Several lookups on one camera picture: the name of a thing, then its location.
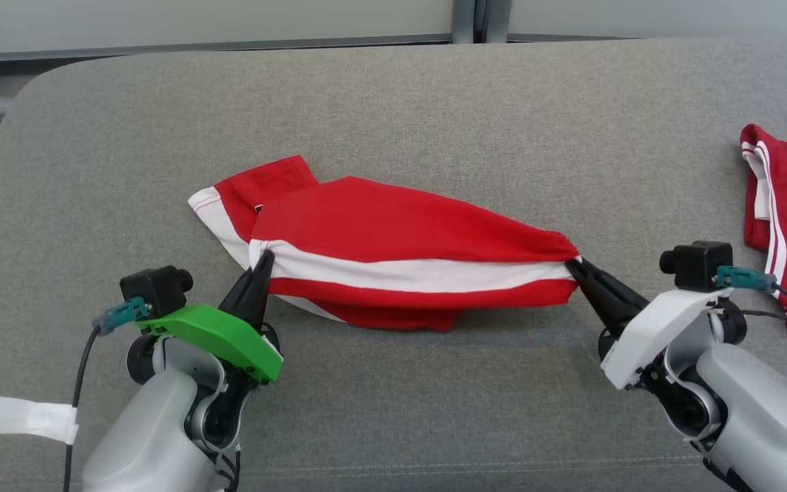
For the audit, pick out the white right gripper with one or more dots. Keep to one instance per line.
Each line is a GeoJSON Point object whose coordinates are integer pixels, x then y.
{"type": "Point", "coordinates": [653, 331]}

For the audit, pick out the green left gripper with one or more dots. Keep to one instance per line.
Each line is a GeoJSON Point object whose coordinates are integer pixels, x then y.
{"type": "Point", "coordinates": [223, 335]}

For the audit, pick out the red shorts white stripe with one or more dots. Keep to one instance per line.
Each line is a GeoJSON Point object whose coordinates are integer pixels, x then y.
{"type": "Point", "coordinates": [393, 225]}

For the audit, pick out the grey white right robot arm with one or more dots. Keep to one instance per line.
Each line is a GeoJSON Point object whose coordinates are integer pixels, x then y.
{"type": "Point", "coordinates": [755, 417]}

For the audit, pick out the grey fabric sofa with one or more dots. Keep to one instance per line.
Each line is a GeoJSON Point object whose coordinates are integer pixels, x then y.
{"type": "Point", "coordinates": [393, 410]}

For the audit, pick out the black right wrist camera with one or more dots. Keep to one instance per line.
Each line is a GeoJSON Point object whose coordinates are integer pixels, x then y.
{"type": "Point", "coordinates": [697, 266]}

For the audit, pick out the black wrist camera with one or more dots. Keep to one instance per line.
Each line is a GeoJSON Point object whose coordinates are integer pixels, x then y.
{"type": "Point", "coordinates": [154, 290]}
{"type": "Point", "coordinates": [697, 266]}

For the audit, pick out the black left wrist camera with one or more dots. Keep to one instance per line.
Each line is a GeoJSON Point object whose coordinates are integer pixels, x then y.
{"type": "Point", "coordinates": [154, 290]}

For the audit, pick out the grey partition post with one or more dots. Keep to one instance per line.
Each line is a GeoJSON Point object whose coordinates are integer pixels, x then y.
{"type": "Point", "coordinates": [481, 20]}

